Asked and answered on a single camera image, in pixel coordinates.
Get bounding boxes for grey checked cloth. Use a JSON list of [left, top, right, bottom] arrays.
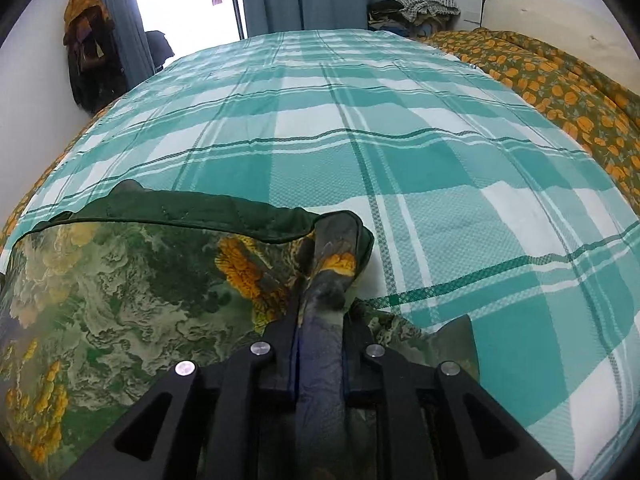
[[387, 0, 460, 23]]

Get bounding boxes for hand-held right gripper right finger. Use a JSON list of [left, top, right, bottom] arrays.
[[342, 302, 573, 480]]

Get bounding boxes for dark garment by door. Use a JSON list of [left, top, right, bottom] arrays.
[[145, 30, 175, 73]]

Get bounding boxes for teal plaid bedsheet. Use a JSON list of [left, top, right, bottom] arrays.
[[0, 27, 640, 480]]

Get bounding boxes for pile of clothes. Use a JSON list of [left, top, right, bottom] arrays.
[[367, 0, 451, 37]]

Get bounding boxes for green printed jacket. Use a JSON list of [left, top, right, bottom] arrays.
[[0, 179, 481, 480]]

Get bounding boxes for yellow patterned hanging garment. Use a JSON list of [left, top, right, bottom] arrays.
[[63, 0, 113, 46]]

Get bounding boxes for orange floral quilt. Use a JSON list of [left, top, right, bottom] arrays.
[[415, 27, 640, 206]]

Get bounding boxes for dark hanging clothes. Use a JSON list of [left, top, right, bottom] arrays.
[[67, 17, 126, 113]]

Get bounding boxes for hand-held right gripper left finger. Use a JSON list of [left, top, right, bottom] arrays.
[[65, 305, 301, 480]]

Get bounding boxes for cream headboard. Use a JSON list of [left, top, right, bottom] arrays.
[[482, 0, 640, 106]]

